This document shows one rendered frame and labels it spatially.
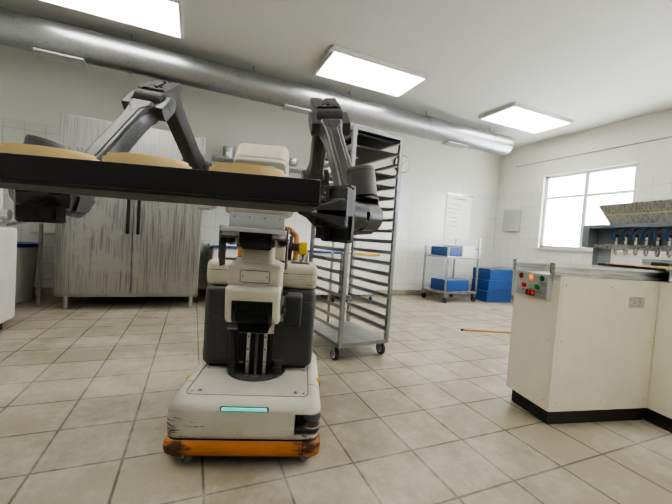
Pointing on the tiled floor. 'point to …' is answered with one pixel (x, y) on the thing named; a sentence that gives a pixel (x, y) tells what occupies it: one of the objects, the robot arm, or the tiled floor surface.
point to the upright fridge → (127, 233)
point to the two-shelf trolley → (452, 275)
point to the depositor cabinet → (661, 364)
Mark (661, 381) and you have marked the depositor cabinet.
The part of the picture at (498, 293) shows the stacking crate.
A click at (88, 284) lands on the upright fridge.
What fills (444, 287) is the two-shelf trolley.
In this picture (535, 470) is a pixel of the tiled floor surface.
